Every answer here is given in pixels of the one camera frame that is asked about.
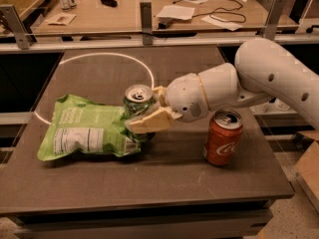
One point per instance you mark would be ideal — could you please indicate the small paper packet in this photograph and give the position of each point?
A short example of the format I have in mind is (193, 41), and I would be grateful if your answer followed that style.
(63, 19)

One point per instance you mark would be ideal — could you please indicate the middle metal bracket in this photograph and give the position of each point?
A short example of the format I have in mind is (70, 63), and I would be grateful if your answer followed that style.
(146, 22)

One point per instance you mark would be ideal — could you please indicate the wooden back desk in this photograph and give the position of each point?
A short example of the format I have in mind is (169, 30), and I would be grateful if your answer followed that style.
(91, 16)

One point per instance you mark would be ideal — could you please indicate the black mouse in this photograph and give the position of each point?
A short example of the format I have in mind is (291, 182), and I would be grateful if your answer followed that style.
(110, 3)

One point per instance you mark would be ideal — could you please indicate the green jalapeno chip bag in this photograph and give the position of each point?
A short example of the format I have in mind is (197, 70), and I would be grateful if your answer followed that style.
(81, 125)

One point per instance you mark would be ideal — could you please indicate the green soda can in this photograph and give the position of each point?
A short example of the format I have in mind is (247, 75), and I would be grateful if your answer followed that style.
(137, 100)

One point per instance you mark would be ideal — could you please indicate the red coke can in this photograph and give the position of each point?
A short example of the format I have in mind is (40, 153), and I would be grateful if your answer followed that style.
(224, 132)

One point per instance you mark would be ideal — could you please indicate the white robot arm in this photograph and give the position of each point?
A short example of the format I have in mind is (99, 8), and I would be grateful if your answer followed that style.
(262, 70)

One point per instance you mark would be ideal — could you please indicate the clear sanitizer bottle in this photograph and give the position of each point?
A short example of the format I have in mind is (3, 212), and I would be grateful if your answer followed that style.
(259, 109)
(281, 106)

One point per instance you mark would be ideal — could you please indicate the white paper sheet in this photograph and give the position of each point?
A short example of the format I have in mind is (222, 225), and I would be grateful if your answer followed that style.
(176, 12)

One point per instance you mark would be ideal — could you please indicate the metal bracket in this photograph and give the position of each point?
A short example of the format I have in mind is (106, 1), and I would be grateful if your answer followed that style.
(23, 40)
(146, 22)
(268, 31)

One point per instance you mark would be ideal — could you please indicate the right metal bracket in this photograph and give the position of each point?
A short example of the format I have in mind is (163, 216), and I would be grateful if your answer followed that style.
(268, 31)

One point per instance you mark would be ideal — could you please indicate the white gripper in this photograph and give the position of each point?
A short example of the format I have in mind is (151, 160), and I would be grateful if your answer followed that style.
(185, 96)

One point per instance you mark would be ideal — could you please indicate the left metal bracket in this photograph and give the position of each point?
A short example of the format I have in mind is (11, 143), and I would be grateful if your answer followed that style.
(23, 40)

